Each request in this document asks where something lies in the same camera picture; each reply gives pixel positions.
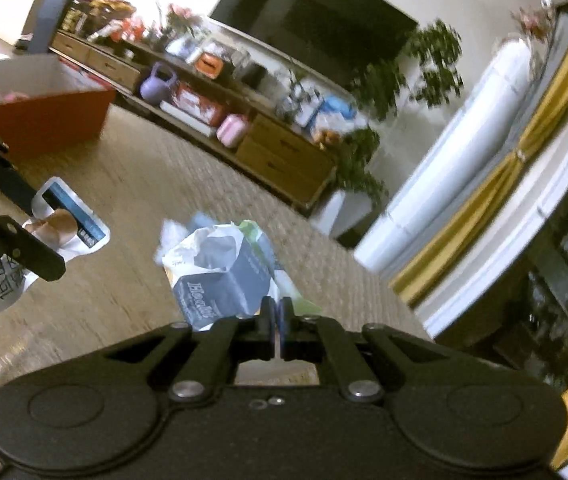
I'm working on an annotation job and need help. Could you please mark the wooden television cabinet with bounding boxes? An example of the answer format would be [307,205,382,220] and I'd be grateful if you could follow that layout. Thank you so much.
[51,30,339,211]

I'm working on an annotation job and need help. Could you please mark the crumpled white blue wrapper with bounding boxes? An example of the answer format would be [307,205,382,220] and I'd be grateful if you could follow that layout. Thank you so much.
[154,212,215,266]

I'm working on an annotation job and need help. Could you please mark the tall green potted plant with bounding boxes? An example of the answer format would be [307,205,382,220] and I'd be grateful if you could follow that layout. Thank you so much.
[314,19,465,248]

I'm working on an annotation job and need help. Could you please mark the orange figure toy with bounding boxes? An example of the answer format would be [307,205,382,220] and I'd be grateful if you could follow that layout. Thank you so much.
[114,17,145,43]

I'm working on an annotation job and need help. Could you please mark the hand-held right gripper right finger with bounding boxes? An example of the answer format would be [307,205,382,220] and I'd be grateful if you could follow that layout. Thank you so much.
[278,297,460,403]

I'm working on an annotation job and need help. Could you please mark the grey curtain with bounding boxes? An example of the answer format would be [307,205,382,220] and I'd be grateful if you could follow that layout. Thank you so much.
[524,2,568,126]

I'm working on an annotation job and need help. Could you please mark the blue bag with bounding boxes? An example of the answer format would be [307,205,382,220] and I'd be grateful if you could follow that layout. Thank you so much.
[304,95,355,128]

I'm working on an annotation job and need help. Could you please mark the pink flowers in vase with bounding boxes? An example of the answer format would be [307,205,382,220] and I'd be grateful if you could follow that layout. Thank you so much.
[151,0,205,56]

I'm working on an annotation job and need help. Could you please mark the black cylinder speaker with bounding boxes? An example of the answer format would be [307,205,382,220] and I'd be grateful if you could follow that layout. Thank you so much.
[239,62,265,91]

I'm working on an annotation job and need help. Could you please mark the pink container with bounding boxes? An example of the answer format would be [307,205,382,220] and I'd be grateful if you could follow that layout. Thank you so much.
[216,114,251,148]

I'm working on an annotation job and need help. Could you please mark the desktop with patterned tablecloth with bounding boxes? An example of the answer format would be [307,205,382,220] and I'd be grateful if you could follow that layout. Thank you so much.
[0,105,435,480]

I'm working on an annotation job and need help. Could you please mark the glass sliding door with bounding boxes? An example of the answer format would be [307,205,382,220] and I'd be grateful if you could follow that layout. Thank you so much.
[414,10,568,411]

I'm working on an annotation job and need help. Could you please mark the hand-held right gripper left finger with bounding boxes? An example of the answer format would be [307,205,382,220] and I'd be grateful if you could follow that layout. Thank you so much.
[98,297,279,403]

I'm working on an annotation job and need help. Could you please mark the green white wrapper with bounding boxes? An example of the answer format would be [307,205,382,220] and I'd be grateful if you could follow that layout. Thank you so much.
[236,220,325,317]

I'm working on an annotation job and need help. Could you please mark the grey blue soft pack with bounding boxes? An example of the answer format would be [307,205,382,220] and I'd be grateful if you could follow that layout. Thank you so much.
[164,225,277,332]

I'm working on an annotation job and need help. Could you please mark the yellow curtain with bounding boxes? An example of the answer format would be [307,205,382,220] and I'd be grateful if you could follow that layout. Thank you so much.
[389,0,568,306]

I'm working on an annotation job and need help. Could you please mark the white standing air conditioner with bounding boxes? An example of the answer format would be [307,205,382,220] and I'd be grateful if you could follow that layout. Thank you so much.
[354,37,535,273]

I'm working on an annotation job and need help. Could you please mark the red white box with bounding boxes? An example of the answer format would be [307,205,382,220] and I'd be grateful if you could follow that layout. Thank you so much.
[171,82,229,126]

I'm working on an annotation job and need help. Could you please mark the orange cardboard shoe box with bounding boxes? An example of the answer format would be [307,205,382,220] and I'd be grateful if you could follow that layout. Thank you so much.
[0,55,117,161]

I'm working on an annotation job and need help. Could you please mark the black wall television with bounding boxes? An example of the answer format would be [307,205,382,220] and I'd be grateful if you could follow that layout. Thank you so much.
[209,0,419,86]

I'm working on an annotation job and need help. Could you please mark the small plant in glass vase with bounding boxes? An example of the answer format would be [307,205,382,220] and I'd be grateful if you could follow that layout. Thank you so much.
[276,70,315,121]

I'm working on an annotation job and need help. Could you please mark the flower decoration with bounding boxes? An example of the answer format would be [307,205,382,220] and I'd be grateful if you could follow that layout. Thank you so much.
[511,0,557,41]

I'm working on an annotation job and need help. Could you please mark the white plastic bag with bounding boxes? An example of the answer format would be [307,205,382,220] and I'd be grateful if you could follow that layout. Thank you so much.
[314,110,367,137]

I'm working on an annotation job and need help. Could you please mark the white snack packet bread picture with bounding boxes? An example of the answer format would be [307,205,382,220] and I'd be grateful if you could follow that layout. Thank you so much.
[0,176,111,318]

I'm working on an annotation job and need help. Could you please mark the purple kettlebell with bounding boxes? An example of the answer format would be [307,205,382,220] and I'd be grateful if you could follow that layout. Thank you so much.
[138,62,177,106]

